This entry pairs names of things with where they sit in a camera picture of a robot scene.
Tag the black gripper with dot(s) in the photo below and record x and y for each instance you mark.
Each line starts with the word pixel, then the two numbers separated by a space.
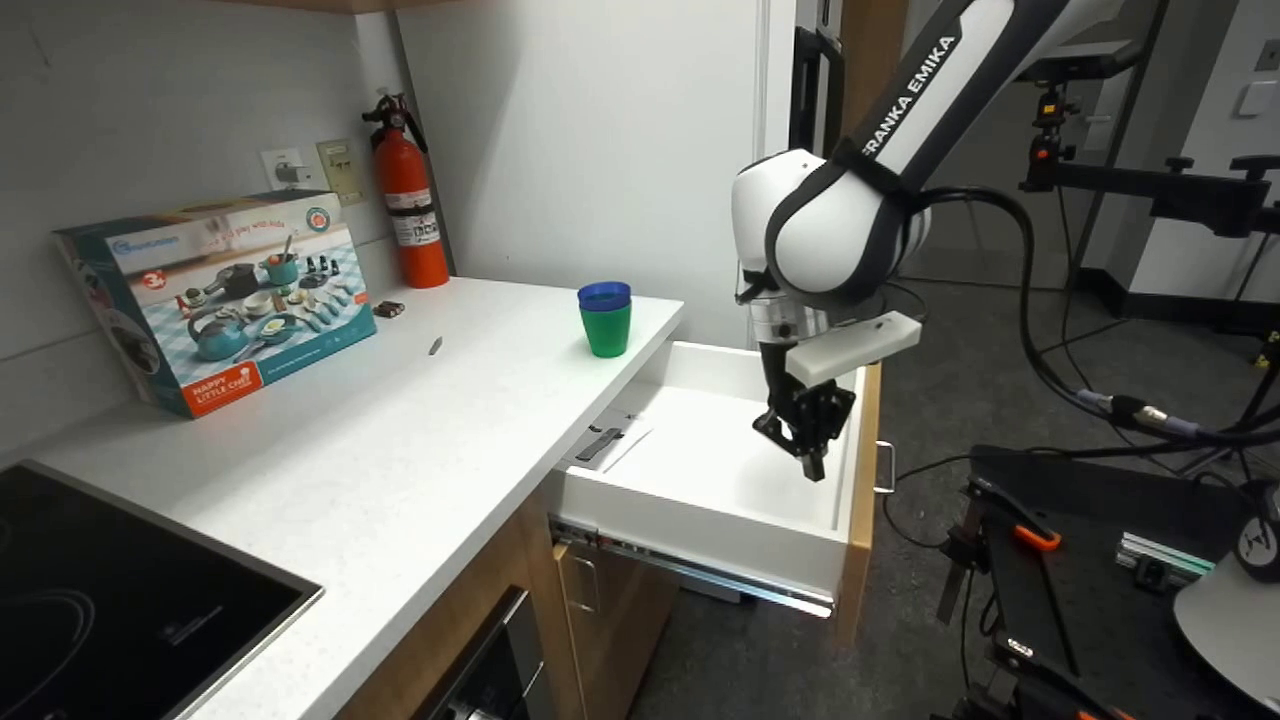
pixel 795 381

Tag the white drawer with wooden front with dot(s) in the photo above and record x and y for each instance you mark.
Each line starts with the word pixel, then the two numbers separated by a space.
pixel 722 492

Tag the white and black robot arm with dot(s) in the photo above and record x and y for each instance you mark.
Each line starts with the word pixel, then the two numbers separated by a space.
pixel 813 224

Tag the green plastic cup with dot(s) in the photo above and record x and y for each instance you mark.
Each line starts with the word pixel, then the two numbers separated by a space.
pixel 607 333

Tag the blue plastic cup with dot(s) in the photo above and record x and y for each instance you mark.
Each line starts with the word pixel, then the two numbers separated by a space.
pixel 607 297

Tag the wooden base cabinet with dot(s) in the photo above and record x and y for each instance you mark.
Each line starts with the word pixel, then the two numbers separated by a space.
pixel 613 625

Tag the white and teal box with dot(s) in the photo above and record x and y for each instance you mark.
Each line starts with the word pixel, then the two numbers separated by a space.
pixel 1162 555

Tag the tiny dark stick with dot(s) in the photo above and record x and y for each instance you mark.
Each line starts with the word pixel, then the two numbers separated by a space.
pixel 432 345

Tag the wooden door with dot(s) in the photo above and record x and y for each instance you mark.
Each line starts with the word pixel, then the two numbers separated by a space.
pixel 873 43

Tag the small dark brown object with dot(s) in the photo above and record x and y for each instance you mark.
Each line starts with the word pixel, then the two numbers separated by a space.
pixel 391 310

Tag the large red fire extinguisher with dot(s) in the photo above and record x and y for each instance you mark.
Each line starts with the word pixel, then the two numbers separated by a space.
pixel 405 200

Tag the white round disc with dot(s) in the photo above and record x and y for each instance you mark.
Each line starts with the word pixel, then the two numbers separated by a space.
pixel 1234 622

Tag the toy cookware set box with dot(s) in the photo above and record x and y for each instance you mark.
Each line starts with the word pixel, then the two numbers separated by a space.
pixel 242 304

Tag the black glass cooktop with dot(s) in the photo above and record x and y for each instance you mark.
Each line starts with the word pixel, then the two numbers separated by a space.
pixel 106 614

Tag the white wrist camera block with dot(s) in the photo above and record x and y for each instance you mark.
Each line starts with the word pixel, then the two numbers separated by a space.
pixel 853 345

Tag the metal drawer slide rail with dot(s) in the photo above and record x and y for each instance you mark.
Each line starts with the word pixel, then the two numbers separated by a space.
pixel 692 572

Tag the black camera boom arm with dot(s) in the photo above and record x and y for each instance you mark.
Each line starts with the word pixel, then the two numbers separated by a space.
pixel 1174 187

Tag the black stereo camera bar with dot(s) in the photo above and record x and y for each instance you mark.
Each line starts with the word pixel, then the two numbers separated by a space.
pixel 1087 59

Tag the pale yellow wall sticker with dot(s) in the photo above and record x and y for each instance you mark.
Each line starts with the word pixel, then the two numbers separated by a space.
pixel 337 171

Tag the white wall switch plate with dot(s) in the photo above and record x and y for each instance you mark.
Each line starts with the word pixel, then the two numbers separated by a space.
pixel 1258 97

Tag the white wall outlet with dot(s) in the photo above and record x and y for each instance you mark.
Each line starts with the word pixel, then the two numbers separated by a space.
pixel 284 171

